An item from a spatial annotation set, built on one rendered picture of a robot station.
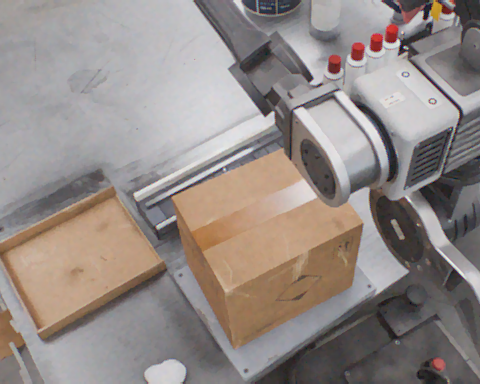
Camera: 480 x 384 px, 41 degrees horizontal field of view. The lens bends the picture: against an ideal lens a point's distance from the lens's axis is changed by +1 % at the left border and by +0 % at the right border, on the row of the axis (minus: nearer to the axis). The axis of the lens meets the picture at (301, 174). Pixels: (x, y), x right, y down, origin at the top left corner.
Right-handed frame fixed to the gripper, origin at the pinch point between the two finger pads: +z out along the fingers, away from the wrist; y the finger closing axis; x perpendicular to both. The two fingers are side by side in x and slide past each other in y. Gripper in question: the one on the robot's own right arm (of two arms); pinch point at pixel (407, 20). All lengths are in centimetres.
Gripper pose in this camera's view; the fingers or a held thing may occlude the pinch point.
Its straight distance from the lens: 183.3
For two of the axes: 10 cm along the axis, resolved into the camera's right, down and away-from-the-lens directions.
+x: 5.8, 6.6, -4.8
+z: -0.3, 6.0, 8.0
